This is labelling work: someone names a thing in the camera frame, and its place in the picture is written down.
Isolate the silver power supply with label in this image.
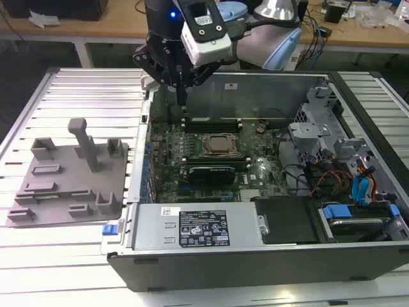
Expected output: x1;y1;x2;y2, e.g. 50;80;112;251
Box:
130;203;266;252

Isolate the black RAM slot bank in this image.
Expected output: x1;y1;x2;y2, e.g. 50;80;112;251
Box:
183;154;251;166
181;115;243;134

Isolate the crumpled white plastic bag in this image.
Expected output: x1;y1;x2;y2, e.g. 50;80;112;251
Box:
28;8;61;29

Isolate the clear plastic bag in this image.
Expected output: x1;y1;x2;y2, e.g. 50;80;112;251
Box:
357;4;396;29

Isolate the grey parts rack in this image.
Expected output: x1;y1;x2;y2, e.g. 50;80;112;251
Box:
6;117;130;228

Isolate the black hard disk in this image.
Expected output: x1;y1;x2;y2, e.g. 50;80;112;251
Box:
328;217;384;239

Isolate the red and yellow wire bundle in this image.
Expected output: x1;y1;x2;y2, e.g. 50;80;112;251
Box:
311;169;354;196

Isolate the blue disk carrier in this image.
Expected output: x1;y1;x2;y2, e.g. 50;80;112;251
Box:
322;204;400;224

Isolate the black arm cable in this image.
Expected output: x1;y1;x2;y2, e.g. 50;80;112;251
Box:
229;17;301;35

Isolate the grey metal drive cage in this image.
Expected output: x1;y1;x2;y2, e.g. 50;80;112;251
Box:
287;78;378;161

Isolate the black open PC case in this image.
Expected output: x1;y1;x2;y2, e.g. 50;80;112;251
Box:
100;68;409;294

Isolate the silver finned heatsink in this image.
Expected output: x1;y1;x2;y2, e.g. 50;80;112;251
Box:
239;188;261;201

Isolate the orange wire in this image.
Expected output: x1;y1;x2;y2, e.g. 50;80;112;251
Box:
358;163;380;205

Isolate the metal socket cover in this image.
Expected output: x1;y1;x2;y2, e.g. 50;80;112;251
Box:
203;132;240;157

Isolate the blue flat wire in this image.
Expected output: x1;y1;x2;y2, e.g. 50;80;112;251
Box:
351;174;376;205

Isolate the black graphics card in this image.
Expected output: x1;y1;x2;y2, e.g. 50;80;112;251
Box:
188;165;236;185

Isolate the large black box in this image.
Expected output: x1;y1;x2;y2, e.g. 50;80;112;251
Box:
6;0;108;22

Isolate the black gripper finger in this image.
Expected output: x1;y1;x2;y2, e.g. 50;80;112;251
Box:
180;62;221;108
132;44;184;108

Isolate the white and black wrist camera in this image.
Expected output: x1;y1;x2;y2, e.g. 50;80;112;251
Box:
177;0;233;67

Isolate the black plastic shroud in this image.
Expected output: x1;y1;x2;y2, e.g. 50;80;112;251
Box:
251;196;330;246

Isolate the tall black speaker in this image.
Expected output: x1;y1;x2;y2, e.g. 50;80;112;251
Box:
293;0;309;24

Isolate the small black box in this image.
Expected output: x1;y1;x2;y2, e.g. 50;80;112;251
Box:
324;4;348;24

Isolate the wooden workbench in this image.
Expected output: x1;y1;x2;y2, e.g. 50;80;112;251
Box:
0;0;409;67

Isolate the grey case corner latch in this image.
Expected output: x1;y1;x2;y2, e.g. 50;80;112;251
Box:
140;75;159;92

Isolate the silver CPU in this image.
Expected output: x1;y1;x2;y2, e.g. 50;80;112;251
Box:
209;136;234;152

